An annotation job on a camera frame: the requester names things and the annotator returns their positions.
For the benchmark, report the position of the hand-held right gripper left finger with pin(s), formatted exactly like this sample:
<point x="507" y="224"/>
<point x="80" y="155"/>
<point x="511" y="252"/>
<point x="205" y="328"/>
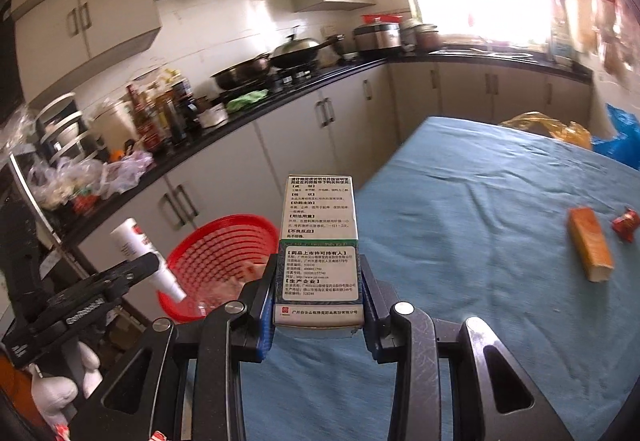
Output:
<point x="267" y="313"/>

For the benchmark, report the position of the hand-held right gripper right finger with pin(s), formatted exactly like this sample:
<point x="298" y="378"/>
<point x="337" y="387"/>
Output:
<point x="370" y="323"/>

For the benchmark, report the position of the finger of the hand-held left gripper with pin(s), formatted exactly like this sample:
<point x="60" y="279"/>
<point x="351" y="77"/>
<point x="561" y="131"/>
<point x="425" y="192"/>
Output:
<point x="130" y="271"/>

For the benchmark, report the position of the white squeeze tube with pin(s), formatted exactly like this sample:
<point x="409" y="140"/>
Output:
<point x="137" y="243"/>

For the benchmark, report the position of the red plastic basket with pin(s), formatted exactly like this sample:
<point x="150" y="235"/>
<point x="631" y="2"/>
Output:
<point x="215" y="246"/>

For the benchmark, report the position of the white green medicine box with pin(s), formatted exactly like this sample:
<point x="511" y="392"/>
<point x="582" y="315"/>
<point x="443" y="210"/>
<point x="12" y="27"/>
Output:
<point x="320" y="241"/>

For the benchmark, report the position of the person's left hand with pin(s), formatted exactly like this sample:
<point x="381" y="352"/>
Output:
<point x="52" y="393"/>

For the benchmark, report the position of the pile of clear plastic bags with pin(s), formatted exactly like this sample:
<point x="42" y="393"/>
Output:
<point x="90" y="176"/>

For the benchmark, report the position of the blue tablecloth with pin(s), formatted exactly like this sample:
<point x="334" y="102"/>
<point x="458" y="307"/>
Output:
<point x="475" y="271"/>

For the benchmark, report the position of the white lidded container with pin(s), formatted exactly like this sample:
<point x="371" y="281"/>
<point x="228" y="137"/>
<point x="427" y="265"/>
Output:
<point x="115" y="123"/>

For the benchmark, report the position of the group of sauce bottles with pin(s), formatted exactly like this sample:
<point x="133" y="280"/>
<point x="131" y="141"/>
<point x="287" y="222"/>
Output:
<point x="160" y="116"/>

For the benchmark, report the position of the white bowl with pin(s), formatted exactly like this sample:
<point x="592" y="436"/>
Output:
<point x="214" y="116"/>

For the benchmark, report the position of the kitchen counter with cabinets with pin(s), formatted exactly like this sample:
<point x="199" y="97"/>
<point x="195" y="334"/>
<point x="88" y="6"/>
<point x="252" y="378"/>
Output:
<point x="310" y="131"/>

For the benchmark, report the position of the green cloth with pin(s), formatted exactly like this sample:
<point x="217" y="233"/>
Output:
<point x="247" y="101"/>

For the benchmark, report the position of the dark cooking pot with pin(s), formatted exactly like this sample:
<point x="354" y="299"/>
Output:
<point x="240" y="73"/>

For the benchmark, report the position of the yellow plastic bag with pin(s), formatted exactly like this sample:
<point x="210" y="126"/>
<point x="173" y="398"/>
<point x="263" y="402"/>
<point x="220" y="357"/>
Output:
<point x="545" y="128"/>

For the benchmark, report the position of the black wok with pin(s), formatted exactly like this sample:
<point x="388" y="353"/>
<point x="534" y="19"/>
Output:
<point x="300" y="52"/>

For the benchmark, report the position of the crumpled red wrapper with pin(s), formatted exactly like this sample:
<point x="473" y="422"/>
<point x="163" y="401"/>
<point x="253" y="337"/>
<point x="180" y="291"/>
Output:
<point x="627" y="223"/>

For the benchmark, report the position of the silver rice cooker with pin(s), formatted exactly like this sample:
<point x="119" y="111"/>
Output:
<point x="377" y="37"/>

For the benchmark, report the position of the brown lidded pot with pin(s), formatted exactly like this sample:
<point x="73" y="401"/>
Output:
<point x="427" y="37"/>

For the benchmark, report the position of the blue plastic bag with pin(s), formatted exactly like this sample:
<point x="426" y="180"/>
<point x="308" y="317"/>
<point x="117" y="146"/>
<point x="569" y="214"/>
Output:
<point x="622" y="138"/>

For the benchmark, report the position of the beige upper wall cabinets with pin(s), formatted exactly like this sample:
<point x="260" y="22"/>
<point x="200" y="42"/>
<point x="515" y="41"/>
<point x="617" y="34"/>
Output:
<point x="110" y="21"/>

